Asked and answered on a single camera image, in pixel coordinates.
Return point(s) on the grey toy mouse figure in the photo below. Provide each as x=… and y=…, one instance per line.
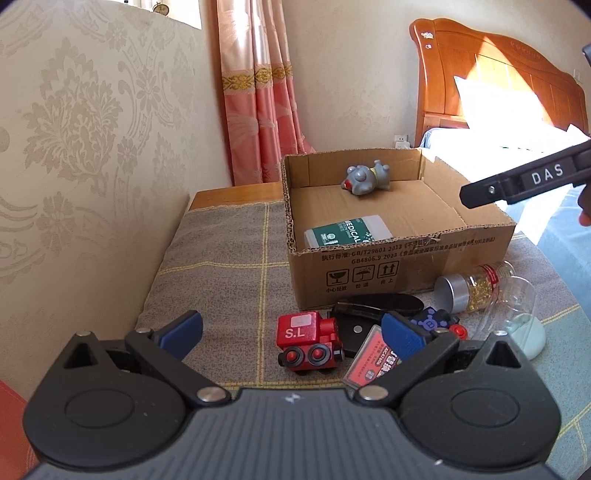
x=358, y=177

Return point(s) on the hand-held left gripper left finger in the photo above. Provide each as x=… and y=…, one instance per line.
x=182, y=333

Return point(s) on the brown cardboard box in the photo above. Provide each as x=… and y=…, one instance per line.
x=392, y=272

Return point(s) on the light blue bed sheet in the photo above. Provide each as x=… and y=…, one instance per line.
x=558, y=240

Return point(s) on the red toy train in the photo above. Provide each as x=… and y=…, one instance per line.
x=300, y=330

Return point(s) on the white wall socket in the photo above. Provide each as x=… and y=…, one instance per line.
x=400, y=141

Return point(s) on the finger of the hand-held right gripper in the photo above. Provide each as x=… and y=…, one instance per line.
x=485, y=190

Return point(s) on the wooden headboard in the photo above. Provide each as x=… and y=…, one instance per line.
x=443, y=69

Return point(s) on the silver cap capsule bottle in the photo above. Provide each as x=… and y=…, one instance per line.
x=480, y=281

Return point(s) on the wooden bedside table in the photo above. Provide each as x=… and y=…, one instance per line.
x=231, y=196

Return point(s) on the pink card box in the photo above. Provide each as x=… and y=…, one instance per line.
x=364, y=364

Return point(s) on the clear plastic jar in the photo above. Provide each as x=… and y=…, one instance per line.
x=526, y=337

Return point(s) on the black fidget cube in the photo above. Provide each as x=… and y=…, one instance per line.
x=434, y=321

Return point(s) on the black oval case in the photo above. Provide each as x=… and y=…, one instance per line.
x=397, y=302

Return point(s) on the black power bank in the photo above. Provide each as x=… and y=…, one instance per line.
x=355, y=340

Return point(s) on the small round clock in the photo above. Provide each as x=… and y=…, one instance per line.
x=160, y=8

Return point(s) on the orange-red cloth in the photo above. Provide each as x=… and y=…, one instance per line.
x=11, y=424

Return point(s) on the green medical packet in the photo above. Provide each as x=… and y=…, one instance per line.
x=341, y=233

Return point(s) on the pink curtain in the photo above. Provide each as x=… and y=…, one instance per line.
x=258, y=115

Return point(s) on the white pillow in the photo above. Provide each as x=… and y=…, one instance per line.
x=480, y=106

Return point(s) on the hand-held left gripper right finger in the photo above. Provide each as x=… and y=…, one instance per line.
x=404, y=339

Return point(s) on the grey checked cloth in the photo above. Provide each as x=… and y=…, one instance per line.
x=221, y=277

